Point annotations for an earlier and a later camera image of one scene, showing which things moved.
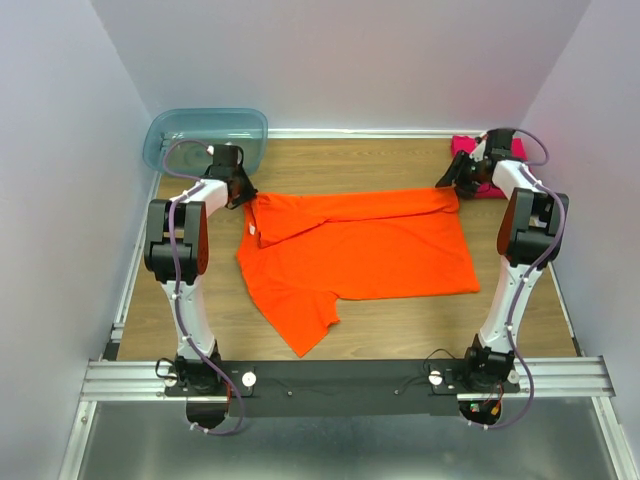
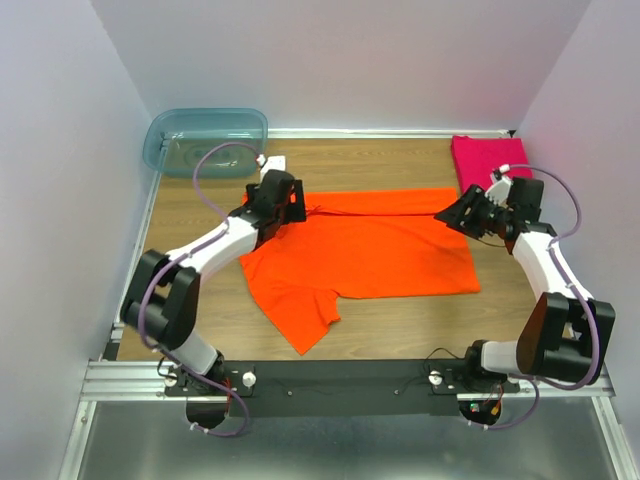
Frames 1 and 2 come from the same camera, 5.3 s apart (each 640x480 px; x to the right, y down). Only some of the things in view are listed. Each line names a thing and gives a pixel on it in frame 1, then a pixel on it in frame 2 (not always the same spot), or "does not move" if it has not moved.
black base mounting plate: [349, 388] does not move
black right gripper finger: [457, 170] to [465, 214]
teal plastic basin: [179, 142] does not move
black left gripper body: [245, 188] to [253, 191]
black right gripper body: [467, 185] to [492, 216]
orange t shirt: [301, 251] does not move
